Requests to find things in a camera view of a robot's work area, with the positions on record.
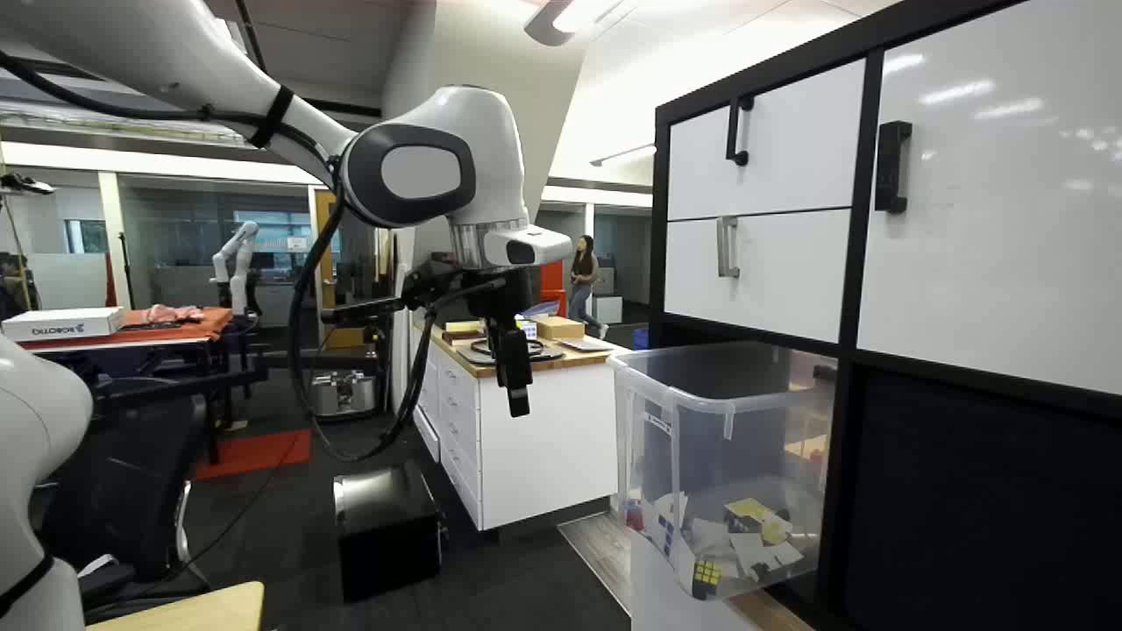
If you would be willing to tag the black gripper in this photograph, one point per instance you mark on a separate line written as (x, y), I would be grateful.
(506, 329)

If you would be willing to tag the clear plastic storage box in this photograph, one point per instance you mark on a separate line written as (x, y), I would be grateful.
(722, 468)

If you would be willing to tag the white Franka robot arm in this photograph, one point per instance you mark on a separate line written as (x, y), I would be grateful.
(444, 141)

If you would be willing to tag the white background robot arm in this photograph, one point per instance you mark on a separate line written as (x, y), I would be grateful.
(231, 263)

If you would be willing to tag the black box on floor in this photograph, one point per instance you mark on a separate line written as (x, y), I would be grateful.
(385, 538)

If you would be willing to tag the white cardboard box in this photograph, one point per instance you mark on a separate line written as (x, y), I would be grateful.
(60, 324)

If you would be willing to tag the black and white cabinet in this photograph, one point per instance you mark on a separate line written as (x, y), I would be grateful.
(993, 351)

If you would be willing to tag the white counter with wooden top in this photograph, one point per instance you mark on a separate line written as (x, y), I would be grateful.
(531, 442)

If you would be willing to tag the person in dark clothes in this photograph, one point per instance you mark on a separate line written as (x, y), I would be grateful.
(579, 275)

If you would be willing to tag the steel pot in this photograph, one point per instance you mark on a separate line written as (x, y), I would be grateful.
(342, 395)

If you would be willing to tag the wooden platform board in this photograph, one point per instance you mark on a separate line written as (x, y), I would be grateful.
(606, 557)

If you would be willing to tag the small colourful cube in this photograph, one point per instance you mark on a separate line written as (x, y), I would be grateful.
(706, 577)

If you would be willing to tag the red floor mat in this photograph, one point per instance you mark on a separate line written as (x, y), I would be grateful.
(250, 453)

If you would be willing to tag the red table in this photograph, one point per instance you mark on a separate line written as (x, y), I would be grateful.
(163, 335)

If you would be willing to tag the ceiling light fixture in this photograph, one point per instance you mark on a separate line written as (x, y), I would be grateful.
(572, 15)

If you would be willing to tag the light wooden table corner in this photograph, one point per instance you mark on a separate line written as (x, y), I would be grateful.
(187, 613)

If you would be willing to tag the black office chair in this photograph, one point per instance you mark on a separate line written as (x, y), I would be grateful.
(124, 478)

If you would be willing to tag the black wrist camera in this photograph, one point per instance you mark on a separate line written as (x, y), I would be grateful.
(431, 283)

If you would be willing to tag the yellow wooden door frame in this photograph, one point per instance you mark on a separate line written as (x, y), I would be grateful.
(321, 263)

